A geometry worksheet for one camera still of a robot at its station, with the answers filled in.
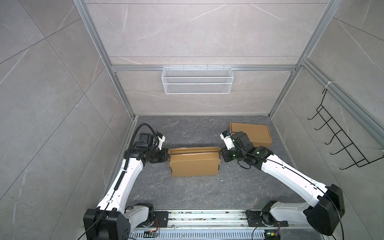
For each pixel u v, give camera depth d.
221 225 0.73
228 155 0.69
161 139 0.73
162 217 0.73
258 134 1.13
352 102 0.60
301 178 0.45
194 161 0.78
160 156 0.68
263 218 0.65
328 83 0.70
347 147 0.63
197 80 1.01
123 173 0.47
